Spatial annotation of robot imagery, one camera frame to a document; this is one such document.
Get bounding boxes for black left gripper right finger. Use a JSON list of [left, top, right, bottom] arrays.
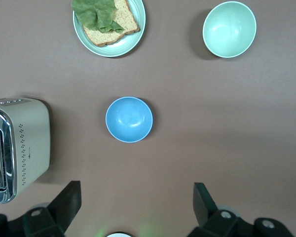
[[187, 182, 259, 237]]

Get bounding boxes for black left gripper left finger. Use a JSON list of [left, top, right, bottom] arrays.
[[22, 181, 82, 237]]

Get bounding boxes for blue bowl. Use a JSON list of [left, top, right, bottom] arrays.
[[105, 96, 154, 143]]

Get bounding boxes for mint green bowl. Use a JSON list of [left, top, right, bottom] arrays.
[[202, 1, 257, 59]]

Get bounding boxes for beige chrome toaster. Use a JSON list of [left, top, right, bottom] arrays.
[[0, 98, 51, 204]]

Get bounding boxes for mint green plate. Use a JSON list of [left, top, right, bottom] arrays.
[[73, 0, 147, 58]]

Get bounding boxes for green lettuce leaf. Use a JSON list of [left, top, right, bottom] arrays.
[[71, 0, 125, 33]]

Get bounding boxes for brown bread slice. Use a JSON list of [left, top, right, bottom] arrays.
[[81, 0, 141, 47]]

